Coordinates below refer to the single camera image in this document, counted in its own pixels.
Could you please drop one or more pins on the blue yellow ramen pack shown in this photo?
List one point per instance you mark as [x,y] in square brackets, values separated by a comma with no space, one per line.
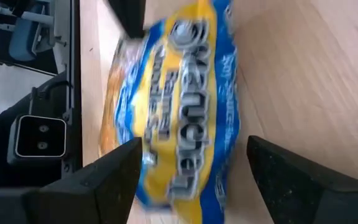
[182,109]

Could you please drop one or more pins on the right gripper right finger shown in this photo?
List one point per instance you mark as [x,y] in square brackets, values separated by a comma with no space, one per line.
[306,199]

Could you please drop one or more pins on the black table-level camera box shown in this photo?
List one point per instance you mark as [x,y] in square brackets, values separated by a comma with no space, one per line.
[40,137]

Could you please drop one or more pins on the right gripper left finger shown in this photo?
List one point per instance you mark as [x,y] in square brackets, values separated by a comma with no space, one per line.
[89,193]

